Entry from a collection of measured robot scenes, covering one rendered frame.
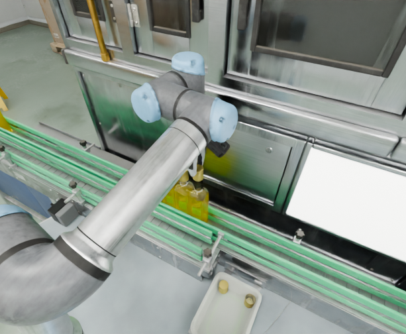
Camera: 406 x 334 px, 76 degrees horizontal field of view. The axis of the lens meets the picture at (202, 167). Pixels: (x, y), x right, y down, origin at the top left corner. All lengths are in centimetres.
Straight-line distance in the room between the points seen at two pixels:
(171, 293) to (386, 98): 91
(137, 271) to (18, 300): 75
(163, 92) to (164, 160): 16
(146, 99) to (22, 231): 30
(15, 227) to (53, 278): 12
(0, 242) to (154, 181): 23
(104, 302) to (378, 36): 113
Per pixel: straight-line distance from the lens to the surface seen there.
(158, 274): 113
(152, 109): 54
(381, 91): 74
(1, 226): 51
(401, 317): 101
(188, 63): 60
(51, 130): 172
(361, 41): 70
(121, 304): 112
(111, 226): 41
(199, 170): 81
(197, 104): 49
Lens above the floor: 178
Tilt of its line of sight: 45 degrees down
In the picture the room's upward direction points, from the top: straight up
